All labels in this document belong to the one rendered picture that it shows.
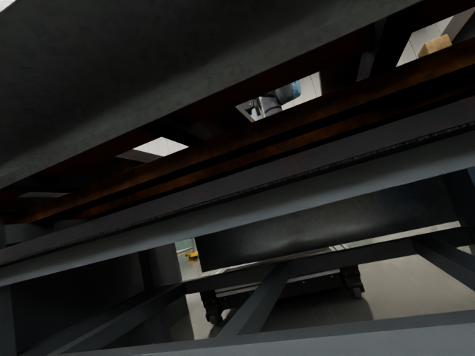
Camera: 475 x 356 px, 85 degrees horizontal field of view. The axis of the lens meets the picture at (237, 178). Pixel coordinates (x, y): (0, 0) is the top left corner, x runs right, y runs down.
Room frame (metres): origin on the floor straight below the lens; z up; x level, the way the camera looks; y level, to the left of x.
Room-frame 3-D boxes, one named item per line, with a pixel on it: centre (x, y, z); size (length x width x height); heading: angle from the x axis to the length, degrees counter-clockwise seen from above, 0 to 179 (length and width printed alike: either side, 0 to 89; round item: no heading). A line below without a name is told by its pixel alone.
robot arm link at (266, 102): (1.57, -0.34, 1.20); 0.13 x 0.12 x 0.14; 56
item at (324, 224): (1.21, -0.32, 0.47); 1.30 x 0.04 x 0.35; 72
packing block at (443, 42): (0.62, -0.57, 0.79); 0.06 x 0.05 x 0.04; 162
